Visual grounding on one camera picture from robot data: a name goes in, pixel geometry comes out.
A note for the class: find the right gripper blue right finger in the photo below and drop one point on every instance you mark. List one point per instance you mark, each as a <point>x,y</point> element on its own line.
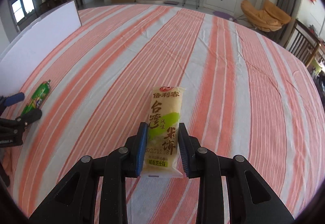
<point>184,145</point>

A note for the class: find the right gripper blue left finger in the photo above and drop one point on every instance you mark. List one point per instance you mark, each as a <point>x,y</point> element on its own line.
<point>140,146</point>

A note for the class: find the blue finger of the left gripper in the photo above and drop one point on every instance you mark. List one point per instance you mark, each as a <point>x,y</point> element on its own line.
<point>29,117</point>
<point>13,99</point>

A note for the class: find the green sausage stick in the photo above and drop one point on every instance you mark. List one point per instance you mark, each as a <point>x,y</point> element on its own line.
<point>38,97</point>

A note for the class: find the yellow rice cracker packet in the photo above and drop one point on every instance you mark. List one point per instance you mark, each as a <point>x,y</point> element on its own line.
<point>162,150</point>

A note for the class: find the white cardboard box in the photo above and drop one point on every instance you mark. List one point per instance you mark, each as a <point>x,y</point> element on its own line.
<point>38,43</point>

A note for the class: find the red striped tablecloth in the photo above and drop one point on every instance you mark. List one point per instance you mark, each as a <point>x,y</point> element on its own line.
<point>243,94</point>

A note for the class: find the purple round mat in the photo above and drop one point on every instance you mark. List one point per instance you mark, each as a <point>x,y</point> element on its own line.
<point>224,16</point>

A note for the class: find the orange lounge chair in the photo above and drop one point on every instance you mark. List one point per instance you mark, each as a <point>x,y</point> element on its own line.
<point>269,19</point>

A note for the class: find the dark wooden chair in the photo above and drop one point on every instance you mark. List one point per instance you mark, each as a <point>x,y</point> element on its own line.
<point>303,43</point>

